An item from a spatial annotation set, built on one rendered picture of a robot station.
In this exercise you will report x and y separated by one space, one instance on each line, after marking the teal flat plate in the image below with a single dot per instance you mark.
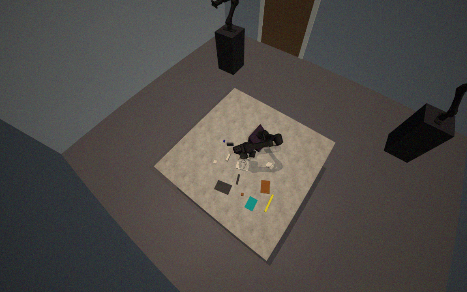
251 203

